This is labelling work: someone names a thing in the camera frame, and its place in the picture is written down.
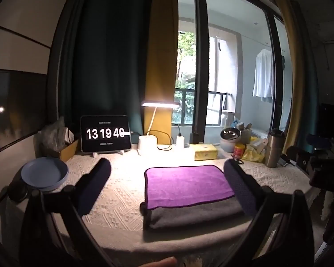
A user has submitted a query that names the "dark green curtain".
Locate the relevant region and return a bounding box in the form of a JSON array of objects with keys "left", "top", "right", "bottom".
[{"left": 58, "top": 0, "right": 152, "bottom": 135}]

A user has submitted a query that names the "yellow curtain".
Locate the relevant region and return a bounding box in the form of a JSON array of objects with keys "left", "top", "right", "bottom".
[{"left": 143, "top": 0, "right": 180, "bottom": 145}]

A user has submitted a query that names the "white knitted table cloth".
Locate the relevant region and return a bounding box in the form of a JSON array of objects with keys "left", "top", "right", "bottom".
[{"left": 44, "top": 144, "right": 321, "bottom": 259}]

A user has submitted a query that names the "clear plastic bag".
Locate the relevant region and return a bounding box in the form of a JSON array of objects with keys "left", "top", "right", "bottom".
[{"left": 41, "top": 116, "right": 69, "bottom": 152}]

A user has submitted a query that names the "person's hand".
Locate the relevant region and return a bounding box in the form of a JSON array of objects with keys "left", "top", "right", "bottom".
[{"left": 141, "top": 257, "right": 177, "bottom": 267}]

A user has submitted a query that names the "red and yellow can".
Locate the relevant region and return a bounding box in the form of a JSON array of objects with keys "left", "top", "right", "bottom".
[{"left": 233, "top": 143, "right": 246, "bottom": 159}]

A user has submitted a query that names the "yellow wet wipes pack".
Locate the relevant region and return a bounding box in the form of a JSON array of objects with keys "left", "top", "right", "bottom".
[{"left": 242, "top": 145, "right": 266, "bottom": 163}]

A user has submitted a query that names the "black tablet showing clock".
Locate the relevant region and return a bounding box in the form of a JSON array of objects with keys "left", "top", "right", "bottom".
[{"left": 80, "top": 115, "right": 131, "bottom": 154}]

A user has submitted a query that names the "blue plastic plate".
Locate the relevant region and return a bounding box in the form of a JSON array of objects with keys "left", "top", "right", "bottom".
[{"left": 21, "top": 157, "right": 69, "bottom": 192}]

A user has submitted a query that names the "steel thermos bottle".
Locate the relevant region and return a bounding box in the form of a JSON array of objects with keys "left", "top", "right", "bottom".
[{"left": 264, "top": 128, "right": 285, "bottom": 168}]

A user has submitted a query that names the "cardboard box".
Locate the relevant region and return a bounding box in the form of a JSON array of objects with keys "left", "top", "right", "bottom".
[{"left": 51, "top": 140, "right": 80, "bottom": 162}]

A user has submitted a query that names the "white charger with cable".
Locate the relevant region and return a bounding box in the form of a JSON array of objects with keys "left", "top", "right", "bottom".
[{"left": 176, "top": 125, "right": 185, "bottom": 149}]

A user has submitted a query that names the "white pot under bowl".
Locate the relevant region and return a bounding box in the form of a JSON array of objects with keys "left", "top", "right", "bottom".
[{"left": 220, "top": 136, "right": 241, "bottom": 152}]

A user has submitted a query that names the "white desk lamp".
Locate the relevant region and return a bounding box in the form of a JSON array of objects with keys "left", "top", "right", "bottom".
[{"left": 137, "top": 101, "right": 180, "bottom": 156}]

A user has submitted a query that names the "steel bowl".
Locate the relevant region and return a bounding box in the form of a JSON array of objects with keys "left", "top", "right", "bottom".
[{"left": 220, "top": 127, "right": 241, "bottom": 140}]

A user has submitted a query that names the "purple and grey towel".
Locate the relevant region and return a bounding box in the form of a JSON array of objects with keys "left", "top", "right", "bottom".
[{"left": 141, "top": 165, "right": 246, "bottom": 231}]

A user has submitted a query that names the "white hanging shirt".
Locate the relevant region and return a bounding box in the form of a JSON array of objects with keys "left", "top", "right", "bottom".
[{"left": 253, "top": 49, "right": 275, "bottom": 103}]

